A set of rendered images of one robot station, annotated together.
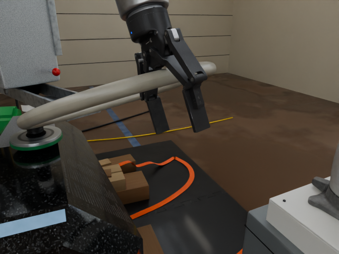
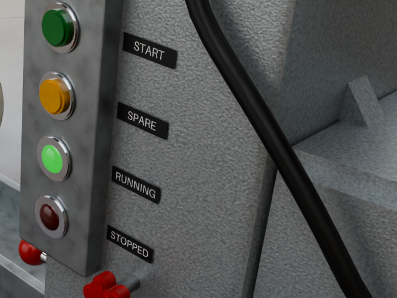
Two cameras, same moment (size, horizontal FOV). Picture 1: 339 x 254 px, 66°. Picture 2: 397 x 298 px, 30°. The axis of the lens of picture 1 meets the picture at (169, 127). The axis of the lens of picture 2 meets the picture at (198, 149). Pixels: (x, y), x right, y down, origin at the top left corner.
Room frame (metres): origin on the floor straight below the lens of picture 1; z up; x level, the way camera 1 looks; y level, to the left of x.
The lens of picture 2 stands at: (1.64, 0.51, 1.57)
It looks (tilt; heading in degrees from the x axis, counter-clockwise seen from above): 25 degrees down; 172
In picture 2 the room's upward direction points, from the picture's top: 8 degrees clockwise
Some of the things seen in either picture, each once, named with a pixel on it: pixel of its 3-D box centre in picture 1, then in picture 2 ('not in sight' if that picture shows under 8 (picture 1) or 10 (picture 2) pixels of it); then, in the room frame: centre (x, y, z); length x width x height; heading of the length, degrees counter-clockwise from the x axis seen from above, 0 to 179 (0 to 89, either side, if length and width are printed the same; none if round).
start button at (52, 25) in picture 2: not in sight; (58, 28); (1.14, 0.47, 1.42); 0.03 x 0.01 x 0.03; 48
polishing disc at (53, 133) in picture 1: (36, 135); not in sight; (1.09, 0.61, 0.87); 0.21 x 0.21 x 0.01
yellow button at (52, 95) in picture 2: not in sight; (55, 96); (1.14, 0.47, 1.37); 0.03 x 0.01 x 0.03; 48
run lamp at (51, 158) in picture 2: not in sight; (54, 158); (1.14, 0.47, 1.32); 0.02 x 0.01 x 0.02; 48
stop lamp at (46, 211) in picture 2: not in sight; (51, 216); (1.14, 0.47, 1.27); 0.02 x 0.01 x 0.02; 48
